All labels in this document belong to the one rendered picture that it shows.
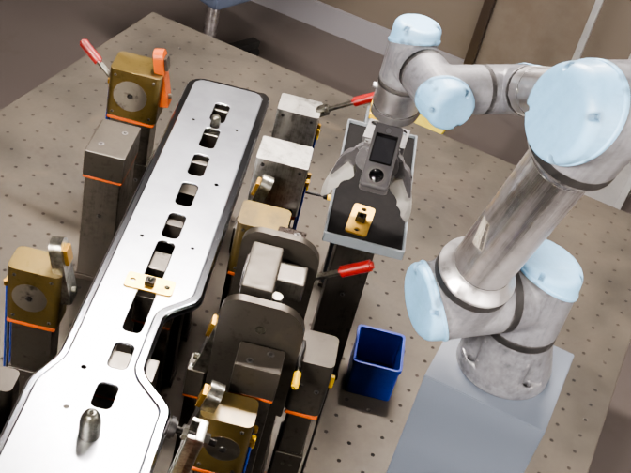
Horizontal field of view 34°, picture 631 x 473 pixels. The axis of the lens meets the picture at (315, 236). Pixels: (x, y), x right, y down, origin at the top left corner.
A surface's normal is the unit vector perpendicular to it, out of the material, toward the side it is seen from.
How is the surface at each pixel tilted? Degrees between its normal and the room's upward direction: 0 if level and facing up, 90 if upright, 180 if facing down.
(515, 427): 90
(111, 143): 0
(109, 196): 90
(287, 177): 90
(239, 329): 90
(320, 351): 0
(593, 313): 0
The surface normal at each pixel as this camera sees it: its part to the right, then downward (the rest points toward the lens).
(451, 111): 0.33, 0.65
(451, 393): -0.41, 0.51
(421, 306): -0.95, 0.14
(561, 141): -0.89, -0.04
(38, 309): -0.14, 0.60
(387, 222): 0.20, -0.76
